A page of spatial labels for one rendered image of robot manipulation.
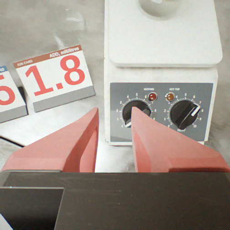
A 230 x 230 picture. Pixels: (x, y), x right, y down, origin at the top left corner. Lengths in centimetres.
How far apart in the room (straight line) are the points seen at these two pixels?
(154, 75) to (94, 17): 17
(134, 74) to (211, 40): 9
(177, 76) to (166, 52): 3
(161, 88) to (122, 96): 4
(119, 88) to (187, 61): 8
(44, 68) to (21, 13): 13
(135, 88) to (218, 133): 15
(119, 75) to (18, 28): 21
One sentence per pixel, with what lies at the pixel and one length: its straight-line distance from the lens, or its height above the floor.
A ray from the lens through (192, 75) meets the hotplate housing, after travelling 22.
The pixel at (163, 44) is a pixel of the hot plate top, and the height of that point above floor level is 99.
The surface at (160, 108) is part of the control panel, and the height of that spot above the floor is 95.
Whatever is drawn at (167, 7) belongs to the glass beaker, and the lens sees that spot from 21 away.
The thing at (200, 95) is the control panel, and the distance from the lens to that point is 23.
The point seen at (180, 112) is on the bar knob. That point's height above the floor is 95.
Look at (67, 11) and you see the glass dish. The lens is 33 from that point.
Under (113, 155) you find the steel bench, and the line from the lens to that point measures 25.
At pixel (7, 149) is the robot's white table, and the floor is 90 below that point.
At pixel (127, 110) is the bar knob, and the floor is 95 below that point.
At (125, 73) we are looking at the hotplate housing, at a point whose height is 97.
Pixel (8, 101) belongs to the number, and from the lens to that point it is 29.
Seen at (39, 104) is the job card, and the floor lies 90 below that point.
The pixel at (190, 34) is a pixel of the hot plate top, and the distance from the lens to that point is 22.
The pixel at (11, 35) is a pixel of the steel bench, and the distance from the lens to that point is 36.
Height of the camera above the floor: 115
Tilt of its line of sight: 77 degrees down
